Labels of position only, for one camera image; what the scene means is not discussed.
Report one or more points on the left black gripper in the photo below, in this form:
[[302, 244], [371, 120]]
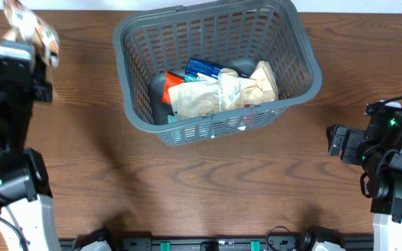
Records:
[[34, 93]]

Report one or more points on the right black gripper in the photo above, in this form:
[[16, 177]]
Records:
[[354, 137]]

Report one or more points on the brown cookie snack pouch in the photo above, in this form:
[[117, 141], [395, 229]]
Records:
[[27, 27]]

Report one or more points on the beige pouch with label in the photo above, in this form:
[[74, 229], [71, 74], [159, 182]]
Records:
[[235, 92]]

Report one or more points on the beige paper pouch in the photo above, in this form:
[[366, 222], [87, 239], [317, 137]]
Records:
[[193, 99]]

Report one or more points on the orange cracker sleeve pack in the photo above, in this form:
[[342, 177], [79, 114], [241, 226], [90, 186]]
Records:
[[171, 80]]

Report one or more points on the tissue multipack blue side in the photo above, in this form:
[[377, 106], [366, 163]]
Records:
[[200, 70]]

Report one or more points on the teal snack packet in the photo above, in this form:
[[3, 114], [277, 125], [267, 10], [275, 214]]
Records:
[[171, 119]]

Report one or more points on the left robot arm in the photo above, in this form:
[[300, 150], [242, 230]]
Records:
[[26, 207]]

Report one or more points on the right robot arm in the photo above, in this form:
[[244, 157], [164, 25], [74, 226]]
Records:
[[378, 151]]

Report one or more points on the grey plastic lattice basket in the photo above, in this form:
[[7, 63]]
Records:
[[154, 42]]

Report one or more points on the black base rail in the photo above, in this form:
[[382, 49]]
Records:
[[280, 238]]

